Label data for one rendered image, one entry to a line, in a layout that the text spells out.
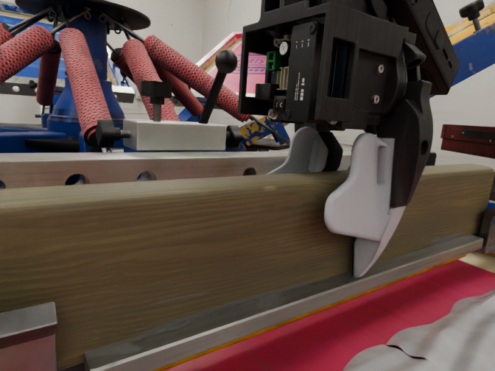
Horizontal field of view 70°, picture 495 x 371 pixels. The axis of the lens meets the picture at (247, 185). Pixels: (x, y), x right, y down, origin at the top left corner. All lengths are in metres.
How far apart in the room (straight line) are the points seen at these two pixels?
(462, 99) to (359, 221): 2.22
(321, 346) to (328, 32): 0.18
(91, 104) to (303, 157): 0.45
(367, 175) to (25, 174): 0.29
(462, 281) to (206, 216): 0.28
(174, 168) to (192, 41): 4.44
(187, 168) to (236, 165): 0.07
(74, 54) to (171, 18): 4.02
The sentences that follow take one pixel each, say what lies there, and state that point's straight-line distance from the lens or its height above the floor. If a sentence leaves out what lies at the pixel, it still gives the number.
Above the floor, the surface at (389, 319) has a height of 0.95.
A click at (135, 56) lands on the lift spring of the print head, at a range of 0.81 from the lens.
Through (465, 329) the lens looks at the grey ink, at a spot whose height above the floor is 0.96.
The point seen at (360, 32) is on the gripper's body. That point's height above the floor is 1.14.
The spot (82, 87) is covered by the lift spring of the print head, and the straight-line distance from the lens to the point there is 0.68.
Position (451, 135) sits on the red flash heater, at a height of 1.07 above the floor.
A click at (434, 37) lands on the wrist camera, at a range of 0.27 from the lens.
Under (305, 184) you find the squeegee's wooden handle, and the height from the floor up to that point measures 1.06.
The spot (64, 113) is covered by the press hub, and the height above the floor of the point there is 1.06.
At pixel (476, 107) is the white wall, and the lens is 2.38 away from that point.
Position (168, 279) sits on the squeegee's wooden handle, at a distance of 0.17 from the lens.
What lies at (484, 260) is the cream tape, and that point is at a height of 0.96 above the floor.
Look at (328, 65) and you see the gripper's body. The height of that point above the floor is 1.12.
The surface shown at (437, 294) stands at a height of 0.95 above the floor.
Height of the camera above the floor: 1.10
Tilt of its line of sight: 12 degrees down
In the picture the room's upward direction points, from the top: 4 degrees clockwise
